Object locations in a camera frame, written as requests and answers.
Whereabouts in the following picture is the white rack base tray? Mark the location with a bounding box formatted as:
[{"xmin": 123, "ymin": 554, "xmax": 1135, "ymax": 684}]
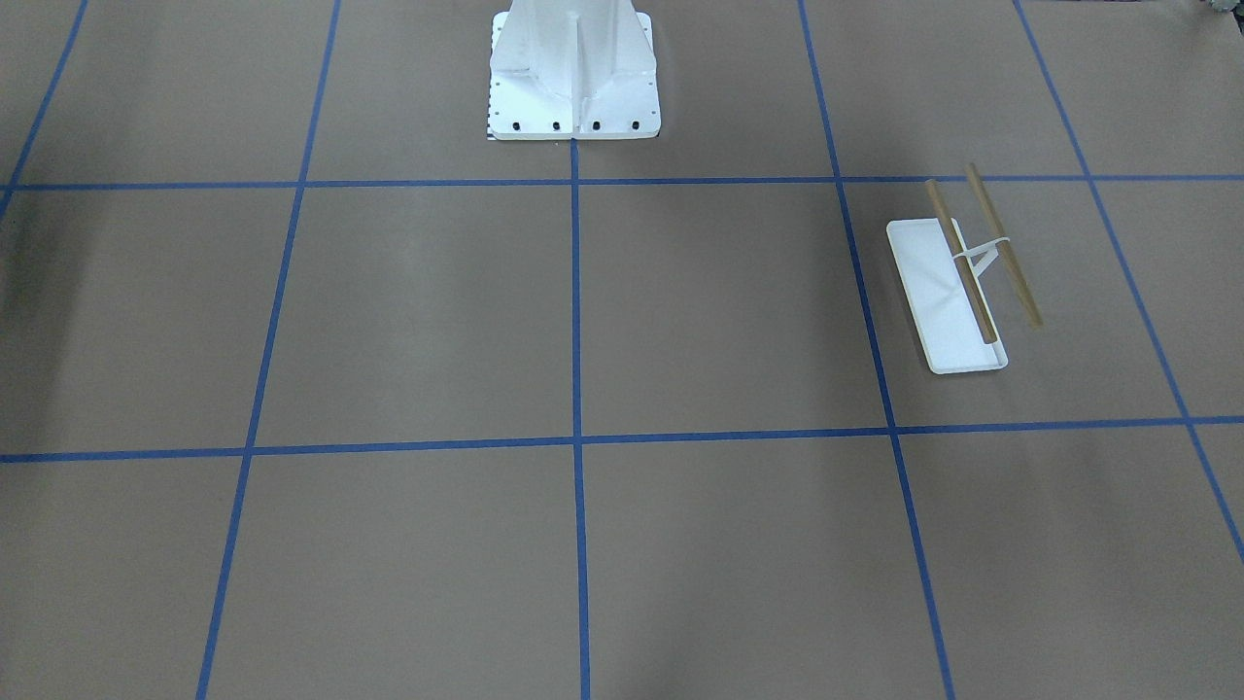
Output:
[{"xmin": 884, "ymin": 218, "xmax": 1009, "ymax": 375}]

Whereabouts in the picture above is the wooden rack bar near tray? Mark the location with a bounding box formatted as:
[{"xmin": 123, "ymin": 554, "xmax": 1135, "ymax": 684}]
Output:
[{"xmin": 923, "ymin": 178, "xmax": 998, "ymax": 344}]

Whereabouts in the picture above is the wooden rack bar outer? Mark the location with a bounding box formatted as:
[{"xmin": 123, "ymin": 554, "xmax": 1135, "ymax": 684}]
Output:
[{"xmin": 965, "ymin": 162, "xmax": 1045, "ymax": 329}]

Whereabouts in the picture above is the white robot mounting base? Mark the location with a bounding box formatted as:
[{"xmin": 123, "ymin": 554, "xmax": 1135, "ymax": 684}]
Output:
[{"xmin": 486, "ymin": 1, "xmax": 662, "ymax": 140}]

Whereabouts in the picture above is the white rack bracket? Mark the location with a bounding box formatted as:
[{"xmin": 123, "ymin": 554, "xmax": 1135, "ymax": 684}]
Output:
[{"xmin": 952, "ymin": 236, "xmax": 1010, "ymax": 279}]

